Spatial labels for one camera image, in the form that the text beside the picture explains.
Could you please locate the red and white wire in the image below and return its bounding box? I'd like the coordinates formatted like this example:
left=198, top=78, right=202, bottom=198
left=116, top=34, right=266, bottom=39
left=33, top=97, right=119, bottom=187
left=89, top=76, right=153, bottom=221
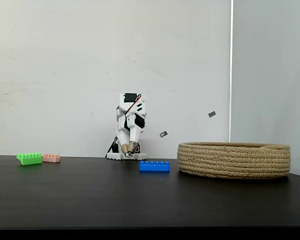
left=125, top=93, right=142, bottom=118

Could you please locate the woven rope basket tray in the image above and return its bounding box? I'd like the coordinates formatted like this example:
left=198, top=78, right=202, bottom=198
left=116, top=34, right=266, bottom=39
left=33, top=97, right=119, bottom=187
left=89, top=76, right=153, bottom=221
left=176, top=141, right=292, bottom=180

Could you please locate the blue lego block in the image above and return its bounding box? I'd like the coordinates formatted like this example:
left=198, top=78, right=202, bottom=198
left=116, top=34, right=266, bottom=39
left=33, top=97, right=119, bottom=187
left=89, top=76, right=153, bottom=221
left=139, top=160, right=171, bottom=173

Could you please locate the white vertical corner strip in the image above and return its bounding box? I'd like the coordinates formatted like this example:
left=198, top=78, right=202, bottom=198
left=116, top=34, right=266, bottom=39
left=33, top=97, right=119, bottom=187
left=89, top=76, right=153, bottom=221
left=228, top=0, right=235, bottom=143

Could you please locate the black power cable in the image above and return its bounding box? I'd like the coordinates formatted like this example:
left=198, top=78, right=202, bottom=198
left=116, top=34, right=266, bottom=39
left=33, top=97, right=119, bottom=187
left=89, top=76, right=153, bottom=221
left=106, top=139, right=119, bottom=159

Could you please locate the pink lego block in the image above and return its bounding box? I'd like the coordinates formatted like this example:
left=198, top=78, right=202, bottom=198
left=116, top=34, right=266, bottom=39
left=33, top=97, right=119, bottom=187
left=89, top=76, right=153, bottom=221
left=42, top=153, right=61, bottom=164

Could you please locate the green lego block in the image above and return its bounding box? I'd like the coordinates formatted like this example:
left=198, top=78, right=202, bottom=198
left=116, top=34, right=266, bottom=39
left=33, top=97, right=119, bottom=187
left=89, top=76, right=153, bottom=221
left=16, top=152, right=43, bottom=166

